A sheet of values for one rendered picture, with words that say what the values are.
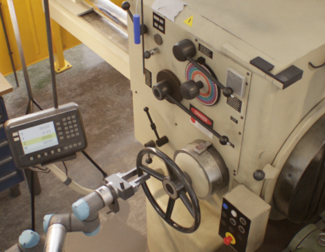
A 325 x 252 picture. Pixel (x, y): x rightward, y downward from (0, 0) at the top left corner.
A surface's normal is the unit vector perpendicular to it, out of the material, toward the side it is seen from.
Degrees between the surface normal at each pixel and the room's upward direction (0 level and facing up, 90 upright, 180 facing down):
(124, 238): 0
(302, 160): 50
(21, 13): 90
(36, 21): 90
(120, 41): 0
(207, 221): 0
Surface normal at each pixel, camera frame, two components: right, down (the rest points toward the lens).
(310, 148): -0.53, -0.24
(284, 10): 0.00, -0.73
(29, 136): 0.39, 0.34
